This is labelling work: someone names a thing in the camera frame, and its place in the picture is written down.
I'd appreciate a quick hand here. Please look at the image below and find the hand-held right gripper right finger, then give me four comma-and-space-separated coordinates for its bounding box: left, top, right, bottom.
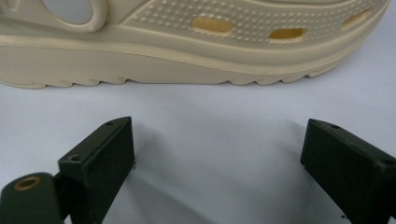
300, 118, 396, 224

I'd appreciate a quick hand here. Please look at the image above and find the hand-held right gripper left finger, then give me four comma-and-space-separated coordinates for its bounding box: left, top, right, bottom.
58, 116, 135, 224

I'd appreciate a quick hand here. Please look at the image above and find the beige clog shoe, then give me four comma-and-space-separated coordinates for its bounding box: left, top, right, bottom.
0, 0, 391, 90

